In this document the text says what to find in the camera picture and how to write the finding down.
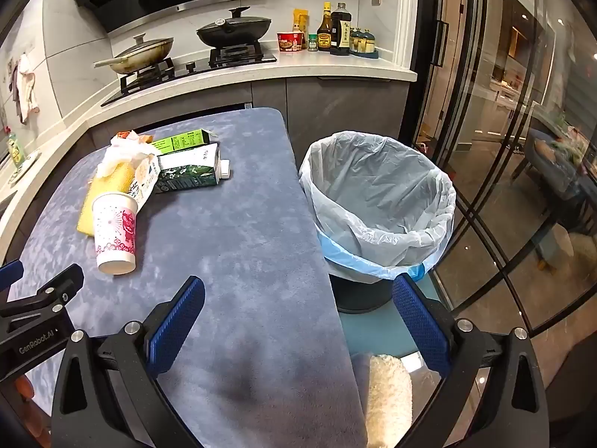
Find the white tissue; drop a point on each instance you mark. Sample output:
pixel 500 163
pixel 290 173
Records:
pixel 122 156

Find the black wok with lid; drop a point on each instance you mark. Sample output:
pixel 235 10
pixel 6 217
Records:
pixel 233 28

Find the bright green carton box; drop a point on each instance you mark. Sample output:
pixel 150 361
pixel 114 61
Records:
pixel 186 140

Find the blue velvet table cloth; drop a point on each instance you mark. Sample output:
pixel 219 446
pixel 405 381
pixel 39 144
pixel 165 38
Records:
pixel 233 252

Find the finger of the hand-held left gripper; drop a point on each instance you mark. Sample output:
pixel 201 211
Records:
pixel 49 289
pixel 10 271

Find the hanging kitchen cloth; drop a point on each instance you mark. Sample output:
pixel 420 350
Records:
pixel 25 88

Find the seasoning jar set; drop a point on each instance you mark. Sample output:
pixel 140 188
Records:
pixel 364 44

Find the white cup with pink print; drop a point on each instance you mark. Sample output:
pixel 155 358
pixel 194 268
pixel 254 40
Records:
pixel 114 238

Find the black trash bin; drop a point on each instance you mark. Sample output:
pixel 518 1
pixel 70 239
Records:
pixel 361 298

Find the white kitchen counter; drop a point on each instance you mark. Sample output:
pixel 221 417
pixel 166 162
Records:
pixel 326 67

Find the green dish soap bottle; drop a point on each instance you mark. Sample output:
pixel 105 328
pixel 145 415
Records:
pixel 16 149

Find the large dark sauce bottle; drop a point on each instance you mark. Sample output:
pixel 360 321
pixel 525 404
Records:
pixel 340 32

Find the person's left hand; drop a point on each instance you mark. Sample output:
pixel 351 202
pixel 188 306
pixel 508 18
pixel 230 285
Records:
pixel 23 386

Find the beige wok with glass lid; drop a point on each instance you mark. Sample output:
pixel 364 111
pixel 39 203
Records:
pixel 144 53

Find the red instant noodle cup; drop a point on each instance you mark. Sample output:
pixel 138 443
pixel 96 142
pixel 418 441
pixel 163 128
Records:
pixel 290 42

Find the black gas stove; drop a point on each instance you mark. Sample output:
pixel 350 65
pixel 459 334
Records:
pixel 186 73

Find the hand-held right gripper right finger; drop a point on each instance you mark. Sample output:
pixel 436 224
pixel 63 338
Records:
pixel 419 324

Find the white patterned plate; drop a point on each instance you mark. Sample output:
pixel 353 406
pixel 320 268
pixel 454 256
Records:
pixel 28 170

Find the person's white fleece clothing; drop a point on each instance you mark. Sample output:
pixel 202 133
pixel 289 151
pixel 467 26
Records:
pixel 389 396

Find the trash bin with white bag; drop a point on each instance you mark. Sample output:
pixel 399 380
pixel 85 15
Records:
pixel 373 196

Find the yellow-cap sauce bottle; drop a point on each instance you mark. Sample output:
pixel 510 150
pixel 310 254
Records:
pixel 324 32

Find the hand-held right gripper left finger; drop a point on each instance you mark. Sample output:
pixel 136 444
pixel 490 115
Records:
pixel 177 322

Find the orange snack bag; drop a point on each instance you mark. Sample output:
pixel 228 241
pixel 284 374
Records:
pixel 122 135

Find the dark green milk carton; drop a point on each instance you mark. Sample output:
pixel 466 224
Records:
pixel 186 172

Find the glass sliding door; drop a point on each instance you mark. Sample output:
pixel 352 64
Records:
pixel 489 102

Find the yellow sponge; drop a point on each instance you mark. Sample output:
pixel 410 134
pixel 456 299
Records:
pixel 98 198

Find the teal floor mat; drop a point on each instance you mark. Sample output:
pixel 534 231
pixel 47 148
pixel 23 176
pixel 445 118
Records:
pixel 373 333

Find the small green-lid spice jar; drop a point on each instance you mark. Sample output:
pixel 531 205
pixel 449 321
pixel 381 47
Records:
pixel 313 43

